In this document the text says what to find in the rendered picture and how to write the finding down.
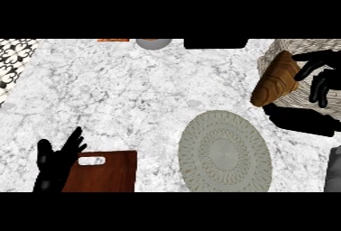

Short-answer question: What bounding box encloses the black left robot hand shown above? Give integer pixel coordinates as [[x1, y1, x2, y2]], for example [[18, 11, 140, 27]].
[[32, 126, 88, 193]]

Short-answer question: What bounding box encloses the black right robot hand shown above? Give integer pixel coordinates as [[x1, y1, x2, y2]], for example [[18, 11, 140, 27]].
[[263, 50, 341, 138]]

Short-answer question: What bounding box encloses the brown croissant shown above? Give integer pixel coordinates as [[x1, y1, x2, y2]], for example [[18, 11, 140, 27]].
[[249, 50, 302, 108]]

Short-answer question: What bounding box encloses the pale wicker basket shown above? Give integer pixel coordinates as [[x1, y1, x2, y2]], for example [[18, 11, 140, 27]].
[[257, 39, 341, 119]]

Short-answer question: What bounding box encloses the round grey-green placemat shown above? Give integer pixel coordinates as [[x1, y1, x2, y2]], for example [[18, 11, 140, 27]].
[[177, 110, 273, 193]]

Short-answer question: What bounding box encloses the reddish-brown wooden cutting board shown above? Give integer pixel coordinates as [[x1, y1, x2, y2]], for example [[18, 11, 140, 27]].
[[62, 150, 139, 193]]

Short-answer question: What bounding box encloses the black appliance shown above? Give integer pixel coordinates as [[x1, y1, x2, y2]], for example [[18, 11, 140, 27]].
[[183, 39, 249, 50]]

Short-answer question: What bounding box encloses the black and white patterned cloth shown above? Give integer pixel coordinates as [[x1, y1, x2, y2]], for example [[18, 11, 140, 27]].
[[0, 39, 40, 106]]

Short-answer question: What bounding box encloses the grey round bowl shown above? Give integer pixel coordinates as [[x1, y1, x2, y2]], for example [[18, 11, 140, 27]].
[[134, 39, 173, 51]]

